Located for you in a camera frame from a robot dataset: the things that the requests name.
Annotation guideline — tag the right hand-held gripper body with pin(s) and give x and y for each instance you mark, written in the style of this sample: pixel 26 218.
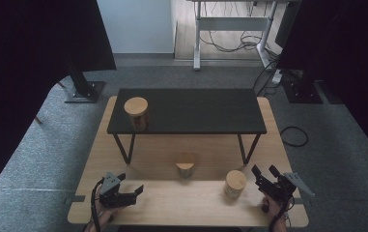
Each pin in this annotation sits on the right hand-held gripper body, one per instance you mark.
pixel 279 190

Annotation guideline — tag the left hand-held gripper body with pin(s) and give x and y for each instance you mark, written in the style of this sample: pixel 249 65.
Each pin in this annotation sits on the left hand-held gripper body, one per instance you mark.
pixel 114 199

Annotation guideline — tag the glass jar with wooden lid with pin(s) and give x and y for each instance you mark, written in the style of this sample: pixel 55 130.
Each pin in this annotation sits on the glass jar with wooden lid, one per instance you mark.
pixel 235 182
pixel 185 162
pixel 135 107

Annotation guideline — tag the black shelf with metal legs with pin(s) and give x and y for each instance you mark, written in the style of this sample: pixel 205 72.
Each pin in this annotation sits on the black shelf with metal legs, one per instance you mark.
pixel 197 111

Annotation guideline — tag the person's left hand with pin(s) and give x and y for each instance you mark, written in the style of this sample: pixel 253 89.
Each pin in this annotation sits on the person's left hand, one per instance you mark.
pixel 102 216

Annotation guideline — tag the person's right hand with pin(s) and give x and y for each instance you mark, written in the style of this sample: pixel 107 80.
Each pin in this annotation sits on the person's right hand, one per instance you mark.
pixel 277 214

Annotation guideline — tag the white power strip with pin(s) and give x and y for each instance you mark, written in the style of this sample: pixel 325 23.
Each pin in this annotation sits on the white power strip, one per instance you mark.
pixel 277 77

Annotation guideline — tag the black metal stand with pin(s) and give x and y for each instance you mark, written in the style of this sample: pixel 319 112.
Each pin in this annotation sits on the black metal stand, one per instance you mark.
pixel 81 87

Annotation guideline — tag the black curtain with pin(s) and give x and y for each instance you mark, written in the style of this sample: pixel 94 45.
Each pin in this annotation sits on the black curtain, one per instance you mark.
pixel 349 48
pixel 17 64

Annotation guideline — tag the grey table bracket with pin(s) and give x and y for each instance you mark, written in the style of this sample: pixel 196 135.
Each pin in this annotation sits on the grey table bracket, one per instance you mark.
pixel 297 200

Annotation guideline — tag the black stand base plate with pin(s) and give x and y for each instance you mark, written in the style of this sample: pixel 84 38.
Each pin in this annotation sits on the black stand base plate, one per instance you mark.
pixel 302 92

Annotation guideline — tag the grey desk frame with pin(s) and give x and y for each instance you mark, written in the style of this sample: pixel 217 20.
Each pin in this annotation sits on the grey desk frame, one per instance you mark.
pixel 233 23

